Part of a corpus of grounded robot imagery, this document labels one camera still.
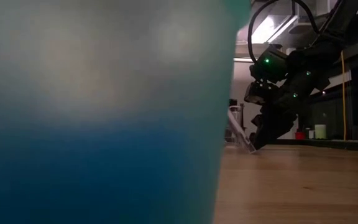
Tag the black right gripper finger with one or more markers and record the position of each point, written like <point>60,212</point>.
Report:
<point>258,141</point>

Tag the black clear jewel case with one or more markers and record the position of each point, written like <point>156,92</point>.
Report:
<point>239,130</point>

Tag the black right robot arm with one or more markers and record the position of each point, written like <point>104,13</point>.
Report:
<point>309,62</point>

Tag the red container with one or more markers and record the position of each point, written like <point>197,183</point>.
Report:
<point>299,135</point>

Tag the clear acrylic holder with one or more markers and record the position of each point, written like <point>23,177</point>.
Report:
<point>240,113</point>

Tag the ceiling light strip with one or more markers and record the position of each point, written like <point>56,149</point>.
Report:
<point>267,29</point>

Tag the green translucent plastic bin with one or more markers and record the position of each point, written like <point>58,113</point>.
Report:
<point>104,124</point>

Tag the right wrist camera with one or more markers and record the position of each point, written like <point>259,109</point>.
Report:
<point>256,93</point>

